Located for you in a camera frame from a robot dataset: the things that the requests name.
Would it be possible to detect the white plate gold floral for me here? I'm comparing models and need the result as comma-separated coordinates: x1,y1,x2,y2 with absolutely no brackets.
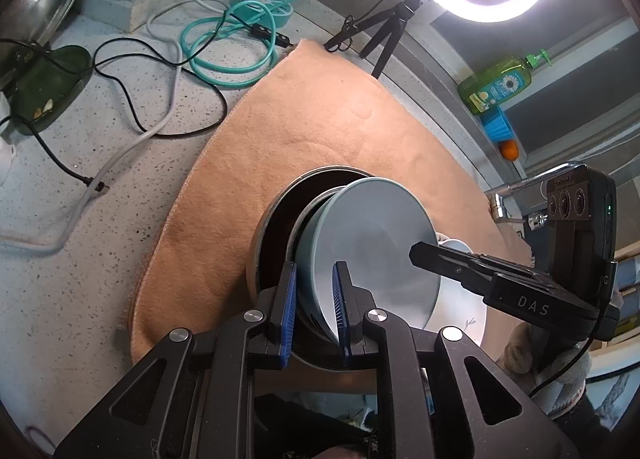
426,232,490,348

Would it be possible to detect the red steel bowl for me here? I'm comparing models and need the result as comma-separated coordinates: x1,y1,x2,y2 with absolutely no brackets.
246,166,377,373

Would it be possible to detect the white small bowl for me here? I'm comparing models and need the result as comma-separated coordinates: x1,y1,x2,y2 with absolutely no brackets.
294,178,440,343

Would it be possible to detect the large stainless steel bowl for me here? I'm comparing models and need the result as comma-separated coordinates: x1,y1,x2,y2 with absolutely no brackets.
285,185,346,265

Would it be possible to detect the chrome kitchen faucet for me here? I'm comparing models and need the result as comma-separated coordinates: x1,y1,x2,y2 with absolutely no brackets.
484,160,586,224

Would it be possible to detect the gloved right hand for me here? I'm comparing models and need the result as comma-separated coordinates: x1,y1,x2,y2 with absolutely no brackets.
497,323,592,419

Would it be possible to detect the orange fruit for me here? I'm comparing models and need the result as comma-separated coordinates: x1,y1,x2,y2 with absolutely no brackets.
499,140,520,161

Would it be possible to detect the blue cup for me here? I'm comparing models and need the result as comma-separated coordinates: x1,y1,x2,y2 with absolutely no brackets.
480,106,514,144

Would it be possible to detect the orange cloth mat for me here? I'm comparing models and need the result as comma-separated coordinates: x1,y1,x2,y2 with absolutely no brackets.
129,40,532,359

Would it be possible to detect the green dish soap bottle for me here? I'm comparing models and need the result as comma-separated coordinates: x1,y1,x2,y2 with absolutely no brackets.
458,50,551,115

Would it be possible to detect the teal round power strip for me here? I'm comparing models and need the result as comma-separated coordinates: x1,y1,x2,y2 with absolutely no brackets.
230,0,293,29

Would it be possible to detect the white power adapter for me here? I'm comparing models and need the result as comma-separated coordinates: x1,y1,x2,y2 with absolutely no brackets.
0,93,16,184

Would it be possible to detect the dark green dish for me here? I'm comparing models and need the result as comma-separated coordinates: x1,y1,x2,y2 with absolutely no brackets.
9,45,92,132

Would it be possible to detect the black cable with controller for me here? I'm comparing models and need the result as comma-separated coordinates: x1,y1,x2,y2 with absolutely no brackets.
0,0,362,191

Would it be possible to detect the teal cable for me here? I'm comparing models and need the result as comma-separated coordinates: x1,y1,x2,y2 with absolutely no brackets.
179,0,407,90

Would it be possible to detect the white cable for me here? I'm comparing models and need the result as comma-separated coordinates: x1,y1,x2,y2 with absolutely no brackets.
0,0,271,255

